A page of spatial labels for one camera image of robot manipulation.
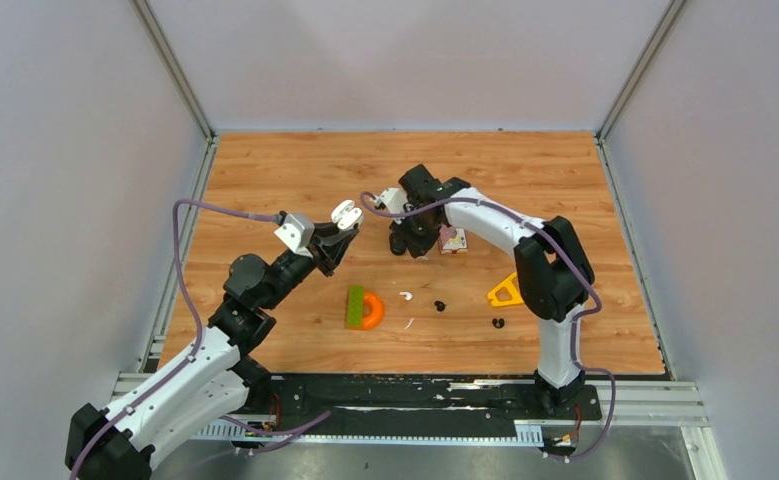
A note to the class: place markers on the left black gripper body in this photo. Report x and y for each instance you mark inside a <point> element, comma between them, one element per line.
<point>315,247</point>

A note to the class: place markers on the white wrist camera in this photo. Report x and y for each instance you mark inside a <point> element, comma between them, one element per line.
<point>295,232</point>
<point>391,200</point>

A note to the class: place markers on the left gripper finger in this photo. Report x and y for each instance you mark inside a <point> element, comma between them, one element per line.
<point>330,231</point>
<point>336,247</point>

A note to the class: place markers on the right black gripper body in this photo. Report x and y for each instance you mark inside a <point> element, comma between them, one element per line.
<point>418,230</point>

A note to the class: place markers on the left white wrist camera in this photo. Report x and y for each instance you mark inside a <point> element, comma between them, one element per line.
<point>295,232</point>

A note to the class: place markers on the yellow triangle block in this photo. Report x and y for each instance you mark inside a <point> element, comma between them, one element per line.
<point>506,293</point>

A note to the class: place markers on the orange half ring block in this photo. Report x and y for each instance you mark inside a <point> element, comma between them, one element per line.
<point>373,310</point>

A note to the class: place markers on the black earbud case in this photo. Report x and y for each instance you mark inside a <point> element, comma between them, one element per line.
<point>397,245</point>

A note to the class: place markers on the playing card box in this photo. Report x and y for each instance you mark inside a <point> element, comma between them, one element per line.
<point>453,240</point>

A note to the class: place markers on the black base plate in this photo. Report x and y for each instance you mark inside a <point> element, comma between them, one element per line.
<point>415,405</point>

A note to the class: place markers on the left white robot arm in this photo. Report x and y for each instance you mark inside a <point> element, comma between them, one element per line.
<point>215,374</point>

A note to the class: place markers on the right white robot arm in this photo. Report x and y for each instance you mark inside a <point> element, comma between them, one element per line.
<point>554,277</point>

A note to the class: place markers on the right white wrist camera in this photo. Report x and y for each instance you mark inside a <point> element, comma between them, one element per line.
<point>391,200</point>

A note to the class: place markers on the white earbud charging case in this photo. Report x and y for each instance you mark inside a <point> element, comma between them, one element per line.
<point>347,215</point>

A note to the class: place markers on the green toy brick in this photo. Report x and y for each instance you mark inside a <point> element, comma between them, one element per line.
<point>355,307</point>

